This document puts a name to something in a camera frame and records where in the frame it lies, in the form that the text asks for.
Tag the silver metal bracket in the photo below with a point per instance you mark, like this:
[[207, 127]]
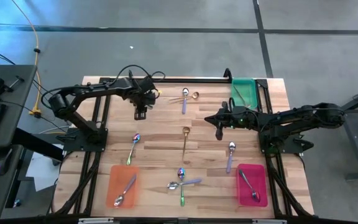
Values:
[[269, 221], [95, 221]]

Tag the teal plastic tray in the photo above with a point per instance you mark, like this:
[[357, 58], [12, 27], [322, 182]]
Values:
[[250, 93]]

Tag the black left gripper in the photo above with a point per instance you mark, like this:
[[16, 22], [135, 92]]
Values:
[[143, 95]]

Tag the white paper sheet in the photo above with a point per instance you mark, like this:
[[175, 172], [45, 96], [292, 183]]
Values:
[[42, 171]]

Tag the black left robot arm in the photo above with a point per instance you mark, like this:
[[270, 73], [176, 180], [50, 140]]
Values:
[[98, 88]]

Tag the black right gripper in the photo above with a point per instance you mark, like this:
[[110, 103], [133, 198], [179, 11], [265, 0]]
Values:
[[241, 119]]

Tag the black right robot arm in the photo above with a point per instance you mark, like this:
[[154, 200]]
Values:
[[291, 119]]

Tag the black caster wheel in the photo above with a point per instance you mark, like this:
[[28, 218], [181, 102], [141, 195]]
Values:
[[17, 203]]

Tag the iridescent rainbow spoon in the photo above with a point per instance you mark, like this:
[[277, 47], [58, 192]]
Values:
[[255, 196], [181, 173], [136, 137]]

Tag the black post bracket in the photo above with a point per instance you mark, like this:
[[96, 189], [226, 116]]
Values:
[[130, 74], [227, 74]]

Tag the pink plastic tray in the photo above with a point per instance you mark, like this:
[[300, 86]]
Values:
[[252, 183]]

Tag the black computer mouse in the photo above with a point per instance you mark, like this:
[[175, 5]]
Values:
[[2, 161]]

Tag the orange plastic tray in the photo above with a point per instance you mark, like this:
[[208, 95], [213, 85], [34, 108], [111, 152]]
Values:
[[123, 186]]

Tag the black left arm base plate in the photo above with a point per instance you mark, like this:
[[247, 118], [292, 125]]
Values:
[[73, 143]]

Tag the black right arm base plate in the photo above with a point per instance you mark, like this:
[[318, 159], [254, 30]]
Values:
[[303, 146]]

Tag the black desk support beam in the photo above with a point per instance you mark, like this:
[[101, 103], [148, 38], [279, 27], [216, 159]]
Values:
[[33, 143]]

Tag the black aluminium table frame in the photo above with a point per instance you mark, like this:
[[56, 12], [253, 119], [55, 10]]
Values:
[[166, 80]]

